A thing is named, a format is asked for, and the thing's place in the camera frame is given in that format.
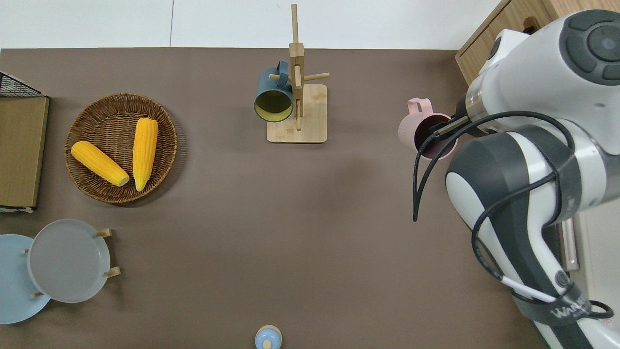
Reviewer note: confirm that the dark teal mug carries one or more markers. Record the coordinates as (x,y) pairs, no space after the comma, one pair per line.
(266,80)

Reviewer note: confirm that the white toaster oven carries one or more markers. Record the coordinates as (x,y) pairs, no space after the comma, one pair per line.
(600,242)

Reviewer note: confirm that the wooden drawer cabinet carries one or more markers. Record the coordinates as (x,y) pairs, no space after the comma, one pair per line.
(484,53)

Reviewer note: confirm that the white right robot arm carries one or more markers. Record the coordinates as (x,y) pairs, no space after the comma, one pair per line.
(533,72)

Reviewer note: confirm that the small blue round jar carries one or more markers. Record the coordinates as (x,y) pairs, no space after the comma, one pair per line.
(268,337)

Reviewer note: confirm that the wooden plate rack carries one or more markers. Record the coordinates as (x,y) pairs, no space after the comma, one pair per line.
(107,232)

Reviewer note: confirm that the yellow corn cob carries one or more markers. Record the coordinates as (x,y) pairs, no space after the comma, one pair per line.
(145,150)
(99,162)

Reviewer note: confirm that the brown wicker basket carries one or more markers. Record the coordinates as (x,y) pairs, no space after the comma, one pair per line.
(111,121)

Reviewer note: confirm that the wooden mug tree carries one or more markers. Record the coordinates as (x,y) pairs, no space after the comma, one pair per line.
(296,131)

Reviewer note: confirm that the brown table mat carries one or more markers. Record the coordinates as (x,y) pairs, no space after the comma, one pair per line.
(290,218)

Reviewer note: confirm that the light blue plate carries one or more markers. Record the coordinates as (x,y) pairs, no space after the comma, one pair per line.
(12,291)

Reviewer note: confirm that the pink mug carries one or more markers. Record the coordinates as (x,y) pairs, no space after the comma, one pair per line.
(407,133)

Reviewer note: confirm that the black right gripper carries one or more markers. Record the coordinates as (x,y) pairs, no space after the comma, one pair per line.
(469,123)

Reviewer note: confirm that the grey plate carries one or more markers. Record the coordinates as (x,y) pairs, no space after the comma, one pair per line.
(68,261)

